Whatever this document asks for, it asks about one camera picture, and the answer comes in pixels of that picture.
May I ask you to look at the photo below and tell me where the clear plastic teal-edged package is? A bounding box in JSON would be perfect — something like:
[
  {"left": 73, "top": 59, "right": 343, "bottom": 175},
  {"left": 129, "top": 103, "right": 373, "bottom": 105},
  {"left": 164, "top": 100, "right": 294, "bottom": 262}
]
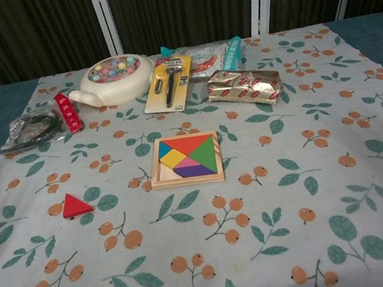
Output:
[{"left": 158, "top": 34, "right": 247, "bottom": 87}]

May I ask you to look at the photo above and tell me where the cream fishing game toy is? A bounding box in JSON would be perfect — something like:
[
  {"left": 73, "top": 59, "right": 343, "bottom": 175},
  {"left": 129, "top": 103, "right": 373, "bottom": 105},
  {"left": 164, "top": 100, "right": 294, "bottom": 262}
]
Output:
[{"left": 63, "top": 51, "right": 160, "bottom": 113}]

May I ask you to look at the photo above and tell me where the floral print tablecloth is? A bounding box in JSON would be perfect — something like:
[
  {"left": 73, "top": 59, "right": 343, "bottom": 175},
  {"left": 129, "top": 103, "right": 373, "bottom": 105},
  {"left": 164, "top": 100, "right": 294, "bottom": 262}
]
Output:
[{"left": 0, "top": 14, "right": 383, "bottom": 287}]

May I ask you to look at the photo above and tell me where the red triangle tangram piece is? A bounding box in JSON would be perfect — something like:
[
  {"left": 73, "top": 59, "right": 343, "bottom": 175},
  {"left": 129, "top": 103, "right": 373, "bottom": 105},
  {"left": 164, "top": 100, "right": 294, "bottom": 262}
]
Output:
[{"left": 58, "top": 189, "right": 96, "bottom": 221}]

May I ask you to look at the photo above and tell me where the purple tangram parallelogram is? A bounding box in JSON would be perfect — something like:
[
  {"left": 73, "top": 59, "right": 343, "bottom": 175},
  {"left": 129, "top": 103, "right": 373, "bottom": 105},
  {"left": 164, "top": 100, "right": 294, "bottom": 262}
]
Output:
[{"left": 173, "top": 161, "right": 218, "bottom": 181}]

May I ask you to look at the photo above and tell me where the wooden tangram tray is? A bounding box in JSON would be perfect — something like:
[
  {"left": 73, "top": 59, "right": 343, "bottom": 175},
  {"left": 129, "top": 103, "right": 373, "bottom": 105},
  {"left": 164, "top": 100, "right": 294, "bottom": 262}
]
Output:
[{"left": 144, "top": 129, "right": 228, "bottom": 193}]

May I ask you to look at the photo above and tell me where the large green tangram triangle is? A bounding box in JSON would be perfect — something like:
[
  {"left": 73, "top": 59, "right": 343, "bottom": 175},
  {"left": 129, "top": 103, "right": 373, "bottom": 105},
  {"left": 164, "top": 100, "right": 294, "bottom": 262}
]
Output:
[{"left": 186, "top": 135, "right": 218, "bottom": 178}]

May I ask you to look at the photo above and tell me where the pink tangram triangle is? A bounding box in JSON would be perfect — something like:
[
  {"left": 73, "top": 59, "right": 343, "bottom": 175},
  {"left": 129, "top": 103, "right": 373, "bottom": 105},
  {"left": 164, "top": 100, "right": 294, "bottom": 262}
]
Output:
[{"left": 174, "top": 154, "right": 205, "bottom": 171}]

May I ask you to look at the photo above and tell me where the yellow tangram piece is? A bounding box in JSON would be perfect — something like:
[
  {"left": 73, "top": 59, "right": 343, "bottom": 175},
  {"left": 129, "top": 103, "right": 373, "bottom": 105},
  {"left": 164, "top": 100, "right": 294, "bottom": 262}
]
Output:
[{"left": 158, "top": 147, "right": 191, "bottom": 171}]

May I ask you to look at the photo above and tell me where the blue tangram piece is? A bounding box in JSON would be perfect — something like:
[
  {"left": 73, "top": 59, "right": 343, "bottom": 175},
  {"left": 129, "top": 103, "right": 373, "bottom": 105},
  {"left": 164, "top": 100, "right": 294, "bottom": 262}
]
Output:
[{"left": 157, "top": 139, "right": 177, "bottom": 163}]

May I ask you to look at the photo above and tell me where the red narrow packet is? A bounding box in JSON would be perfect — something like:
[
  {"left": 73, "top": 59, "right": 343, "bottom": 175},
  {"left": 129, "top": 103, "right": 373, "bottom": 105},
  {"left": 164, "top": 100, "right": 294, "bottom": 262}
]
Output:
[{"left": 52, "top": 89, "right": 85, "bottom": 136}]

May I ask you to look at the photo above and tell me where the razor on yellow card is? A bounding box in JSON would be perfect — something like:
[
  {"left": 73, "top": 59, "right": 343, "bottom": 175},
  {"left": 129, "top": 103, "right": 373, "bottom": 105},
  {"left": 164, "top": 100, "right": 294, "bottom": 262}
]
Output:
[{"left": 137, "top": 54, "right": 198, "bottom": 117}]

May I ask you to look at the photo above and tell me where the black cable in clear bag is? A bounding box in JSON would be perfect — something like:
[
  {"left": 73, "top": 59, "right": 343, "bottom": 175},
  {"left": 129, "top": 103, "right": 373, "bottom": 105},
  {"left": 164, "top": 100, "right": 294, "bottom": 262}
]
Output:
[{"left": 0, "top": 101, "right": 70, "bottom": 156}]

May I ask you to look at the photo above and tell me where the gold foil wrapped package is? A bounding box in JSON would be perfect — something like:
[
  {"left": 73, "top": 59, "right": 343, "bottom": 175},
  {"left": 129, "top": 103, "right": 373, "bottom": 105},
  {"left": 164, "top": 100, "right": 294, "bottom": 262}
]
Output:
[{"left": 204, "top": 61, "right": 286, "bottom": 115}]

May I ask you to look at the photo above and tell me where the dark pleated curtain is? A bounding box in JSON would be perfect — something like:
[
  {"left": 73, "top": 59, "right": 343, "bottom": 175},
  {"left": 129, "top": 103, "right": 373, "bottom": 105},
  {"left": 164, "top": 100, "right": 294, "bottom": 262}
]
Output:
[{"left": 0, "top": 0, "right": 383, "bottom": 90}]

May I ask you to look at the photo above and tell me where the large orange-red tangram triangle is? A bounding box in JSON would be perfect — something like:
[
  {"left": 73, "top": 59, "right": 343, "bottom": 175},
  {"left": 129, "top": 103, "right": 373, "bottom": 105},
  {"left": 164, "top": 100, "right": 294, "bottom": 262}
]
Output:
[{"left": 160, "top": 132, "right": 215, "bottom": 161}]

